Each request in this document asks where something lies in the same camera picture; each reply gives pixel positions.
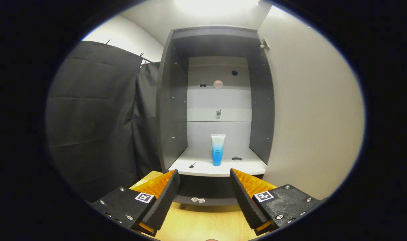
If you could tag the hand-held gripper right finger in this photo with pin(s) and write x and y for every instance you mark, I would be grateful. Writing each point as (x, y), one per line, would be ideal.
(245, 204)

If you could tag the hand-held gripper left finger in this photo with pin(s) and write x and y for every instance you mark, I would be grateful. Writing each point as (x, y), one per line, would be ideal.
(163, 204)

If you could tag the blue and white tube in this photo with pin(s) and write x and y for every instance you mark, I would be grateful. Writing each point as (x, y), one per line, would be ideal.
(217, 150)

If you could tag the dark grey cabinet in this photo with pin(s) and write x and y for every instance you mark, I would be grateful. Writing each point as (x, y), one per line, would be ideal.
(176, 100)

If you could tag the black backdrop cloth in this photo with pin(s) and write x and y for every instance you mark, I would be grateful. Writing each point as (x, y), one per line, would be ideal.
(89, 117)

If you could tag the ceiling light panel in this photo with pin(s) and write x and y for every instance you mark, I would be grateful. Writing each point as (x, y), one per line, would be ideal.
(216, 6)

